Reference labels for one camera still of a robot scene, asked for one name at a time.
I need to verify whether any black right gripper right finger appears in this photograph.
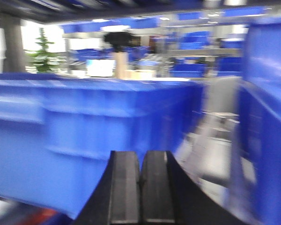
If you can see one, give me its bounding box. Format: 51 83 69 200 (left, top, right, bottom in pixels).
140 150 244 225

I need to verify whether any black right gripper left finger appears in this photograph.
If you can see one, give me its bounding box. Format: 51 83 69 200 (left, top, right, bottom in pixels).
74 151 140 225

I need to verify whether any blue bin front left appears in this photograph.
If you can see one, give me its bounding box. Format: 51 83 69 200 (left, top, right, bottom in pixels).
0 74 204 218

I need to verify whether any blue open-front bin right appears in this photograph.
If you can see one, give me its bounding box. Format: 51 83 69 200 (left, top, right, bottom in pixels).
238 17 281 225

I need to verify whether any metal shelf rack overhead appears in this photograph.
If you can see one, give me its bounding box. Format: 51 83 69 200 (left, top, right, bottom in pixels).
0 0 281 23

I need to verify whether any grey chair back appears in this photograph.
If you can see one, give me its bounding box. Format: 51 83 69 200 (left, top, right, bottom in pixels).
203 76 241 114

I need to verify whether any laptop on white table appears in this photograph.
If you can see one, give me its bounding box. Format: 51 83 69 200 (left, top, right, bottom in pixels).
86 59 115 77

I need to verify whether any green plant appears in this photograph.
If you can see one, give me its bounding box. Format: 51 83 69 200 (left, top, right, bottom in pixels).
25 27 60 73

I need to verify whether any black camera rig wooden post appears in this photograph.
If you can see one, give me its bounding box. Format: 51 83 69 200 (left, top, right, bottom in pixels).
104 31 134 79

